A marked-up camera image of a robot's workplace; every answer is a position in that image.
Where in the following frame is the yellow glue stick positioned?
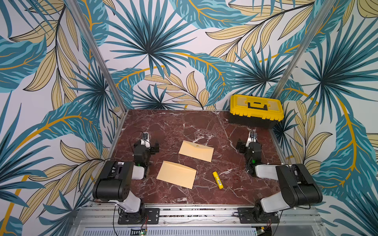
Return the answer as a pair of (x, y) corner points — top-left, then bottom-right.
(212, 172), (224, 189)

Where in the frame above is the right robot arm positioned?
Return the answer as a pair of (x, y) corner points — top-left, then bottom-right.
(236, 140), (323, 224)

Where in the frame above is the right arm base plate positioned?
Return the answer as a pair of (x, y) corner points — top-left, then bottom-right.
(237, 207), (279, 224)

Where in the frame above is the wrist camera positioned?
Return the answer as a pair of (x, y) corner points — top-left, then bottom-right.
(141, 132), (151, 148)
(246, 130), (258, 147)

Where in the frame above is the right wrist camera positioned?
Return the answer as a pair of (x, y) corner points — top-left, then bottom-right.
(246, 130), (258, 147)

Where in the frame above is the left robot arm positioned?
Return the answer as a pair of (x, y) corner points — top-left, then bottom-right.
(93, 140), (160, 226)

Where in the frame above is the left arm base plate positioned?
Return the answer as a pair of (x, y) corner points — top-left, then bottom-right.
(118, 208), (160, 225)

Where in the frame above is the manila envelope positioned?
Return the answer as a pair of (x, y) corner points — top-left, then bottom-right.
(157, 161), (197, 189)
(179, 141), (214, 162)

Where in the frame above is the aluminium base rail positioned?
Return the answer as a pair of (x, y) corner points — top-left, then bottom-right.
(68, 204), (328, 236)

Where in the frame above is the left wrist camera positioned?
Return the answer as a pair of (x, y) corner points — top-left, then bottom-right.
(141, 132), (151, 148)

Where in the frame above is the yellow black toolbox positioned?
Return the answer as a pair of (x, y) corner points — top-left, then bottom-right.
(229, 94), (284, 129)

